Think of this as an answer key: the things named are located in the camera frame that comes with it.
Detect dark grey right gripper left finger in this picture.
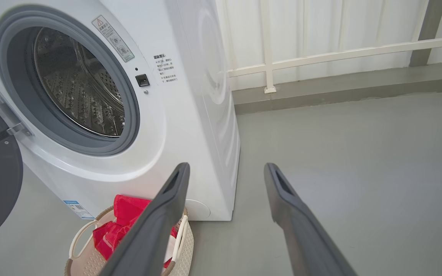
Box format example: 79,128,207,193
98,162,191,276

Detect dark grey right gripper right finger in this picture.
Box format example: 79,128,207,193
264,163,358,276

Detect red and white laundry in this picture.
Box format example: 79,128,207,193
92,194,178,269

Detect cream laundry basket brown rim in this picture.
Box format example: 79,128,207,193
64,206,195,276

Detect white front-load washing machine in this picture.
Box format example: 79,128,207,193
0,0,241,222

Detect grey rubber door gasket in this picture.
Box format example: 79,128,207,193
0,5,141,156

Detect perforated steel washer drum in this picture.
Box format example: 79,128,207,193
33,27,125,138

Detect metal door hinge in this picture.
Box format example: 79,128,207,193
0,87,33,137

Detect round white filter cover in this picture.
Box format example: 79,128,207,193
185,199,211,220

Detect blue energy label sticker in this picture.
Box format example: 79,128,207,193
63,200,95,220

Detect black text notice sticker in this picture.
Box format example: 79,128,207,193
153,54,179,83

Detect white metal railing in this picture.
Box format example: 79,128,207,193
227,0,442,94

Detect grey warning sticker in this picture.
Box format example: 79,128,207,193
92,15,135,62

